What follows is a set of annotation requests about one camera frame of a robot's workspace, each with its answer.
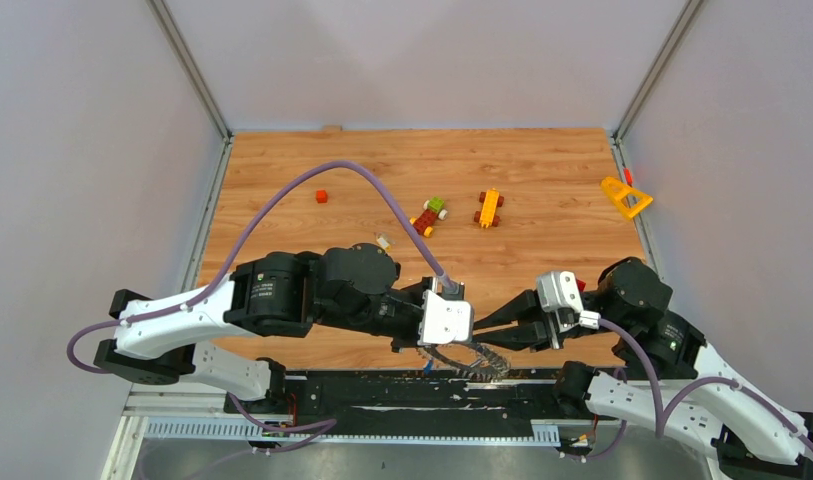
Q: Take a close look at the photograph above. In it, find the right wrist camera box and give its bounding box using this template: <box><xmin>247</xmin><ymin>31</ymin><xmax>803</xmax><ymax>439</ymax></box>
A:
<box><xmin>536</xmin><ymin>270</ymin><xmax>601</xmax><ymax>334</ymax></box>

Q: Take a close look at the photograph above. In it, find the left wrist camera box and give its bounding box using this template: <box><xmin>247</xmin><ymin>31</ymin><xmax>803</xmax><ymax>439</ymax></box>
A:
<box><xmin>418</xmin><ymin>277</ymin><xmax>475</xmax><ymax>346</ymax></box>

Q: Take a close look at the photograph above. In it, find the red yellow toy brick car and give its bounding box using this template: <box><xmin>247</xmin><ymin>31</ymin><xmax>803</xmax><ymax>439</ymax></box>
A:
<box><xmin>409</xmin><ymin>196</ymin><xmax>449</xmax><ymax>238</ymax></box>

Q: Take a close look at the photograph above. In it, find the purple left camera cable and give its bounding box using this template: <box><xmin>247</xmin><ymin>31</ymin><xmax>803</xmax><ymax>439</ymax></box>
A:
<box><xmin>66</xmin><ymin>160</ymin><xmax>464</xmax><ymax>458</ymax></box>

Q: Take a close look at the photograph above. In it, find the yellow brown toy brick car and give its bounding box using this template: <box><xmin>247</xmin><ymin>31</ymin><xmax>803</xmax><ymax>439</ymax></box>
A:
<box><xmin>473</xmin><ymin>188</ymin><xmax>505</xmax><ymax>229</ymax></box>

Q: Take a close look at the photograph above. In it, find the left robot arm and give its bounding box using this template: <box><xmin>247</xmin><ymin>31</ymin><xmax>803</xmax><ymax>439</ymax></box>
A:
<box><xmin>94</xmin><ymin>243</ymin><xmax>474</xmax><ymax>413</ymax></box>

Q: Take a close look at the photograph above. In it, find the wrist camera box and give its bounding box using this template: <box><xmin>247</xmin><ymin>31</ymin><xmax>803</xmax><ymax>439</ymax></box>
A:
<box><xmin>536</xmin><ymin>270</ymin><xmax>601</xmax><ymax>334</ymax></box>
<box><xmin>418</xmin><ymin>277</ymin><xmax>475</xmax><ymax>346</ymax></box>

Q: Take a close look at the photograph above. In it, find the yellow triangular brick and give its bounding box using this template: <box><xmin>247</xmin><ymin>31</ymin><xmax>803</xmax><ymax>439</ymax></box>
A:
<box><xmin>600</xmin><ymin>177</ymin><xmax>654</xmax><ymax>221</ymax></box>

